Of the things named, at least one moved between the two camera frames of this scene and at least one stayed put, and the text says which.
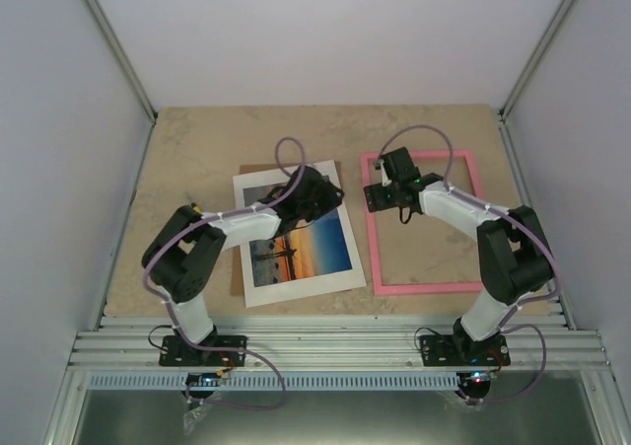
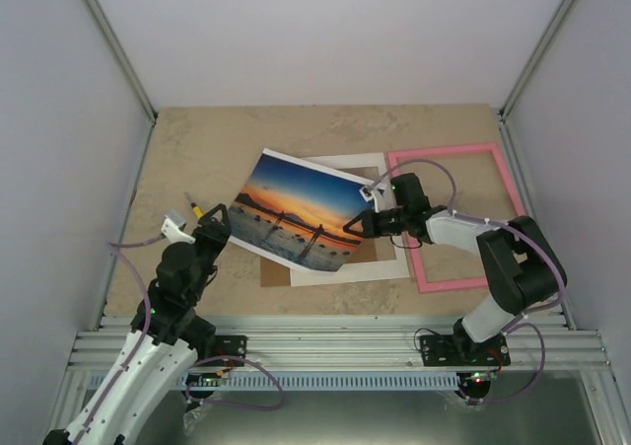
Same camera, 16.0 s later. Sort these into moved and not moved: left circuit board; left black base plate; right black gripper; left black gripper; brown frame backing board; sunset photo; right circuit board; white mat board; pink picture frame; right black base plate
Moved: pink picture frame; sunset photo; white mat board; right black gripper; left black gripper; brown frame backing board
Not moved: left black base plate; right circuit board; right black base plate; left circuit board
